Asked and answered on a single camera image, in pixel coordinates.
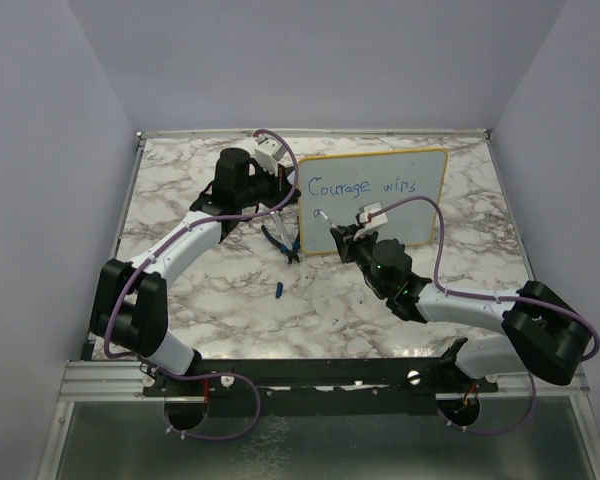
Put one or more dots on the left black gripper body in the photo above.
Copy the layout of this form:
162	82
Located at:
264	188

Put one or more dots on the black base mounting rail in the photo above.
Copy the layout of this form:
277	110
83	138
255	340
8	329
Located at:
320	387

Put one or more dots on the blue whiteboard marker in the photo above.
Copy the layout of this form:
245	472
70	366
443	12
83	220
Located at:
327	219

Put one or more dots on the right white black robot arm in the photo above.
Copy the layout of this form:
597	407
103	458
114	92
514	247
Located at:
533	328

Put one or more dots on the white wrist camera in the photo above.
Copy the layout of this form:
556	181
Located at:
268	152
370	219

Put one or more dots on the blue handled pliers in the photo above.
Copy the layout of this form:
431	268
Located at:
291	253

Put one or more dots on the yellow framed whiteboard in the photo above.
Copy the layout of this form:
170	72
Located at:
339	186

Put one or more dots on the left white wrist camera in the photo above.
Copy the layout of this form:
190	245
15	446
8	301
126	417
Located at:
268	152

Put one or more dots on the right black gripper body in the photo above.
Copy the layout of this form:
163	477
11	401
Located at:
362	249

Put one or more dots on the aluminium frame rail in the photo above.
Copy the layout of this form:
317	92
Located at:
101	381

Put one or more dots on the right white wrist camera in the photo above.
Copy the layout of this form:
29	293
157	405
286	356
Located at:
370	219

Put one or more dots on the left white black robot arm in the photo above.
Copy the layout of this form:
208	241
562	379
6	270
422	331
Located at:
130	309

